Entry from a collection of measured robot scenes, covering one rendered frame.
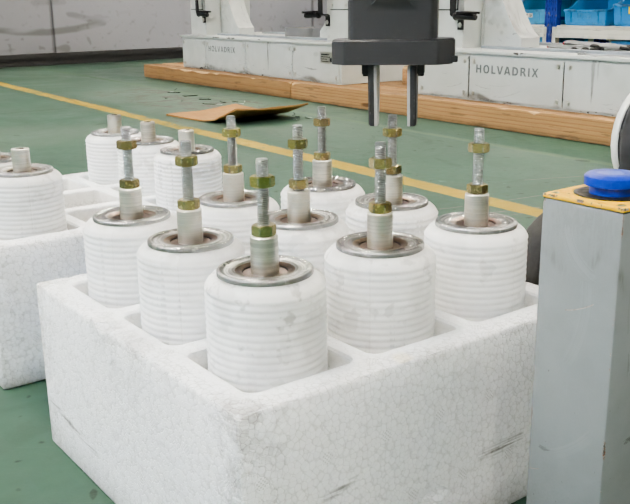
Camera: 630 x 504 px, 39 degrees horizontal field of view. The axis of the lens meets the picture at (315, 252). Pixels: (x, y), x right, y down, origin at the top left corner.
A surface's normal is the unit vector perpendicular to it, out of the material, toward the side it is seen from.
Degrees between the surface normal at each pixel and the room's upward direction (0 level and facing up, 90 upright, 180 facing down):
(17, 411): 0
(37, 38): 90
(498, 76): 90
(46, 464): 0
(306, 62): 90
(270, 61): 90
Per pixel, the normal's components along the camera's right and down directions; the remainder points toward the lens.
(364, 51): -0.18, 0.27
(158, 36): 0.56, 0.22
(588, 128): -0.83, 0.17
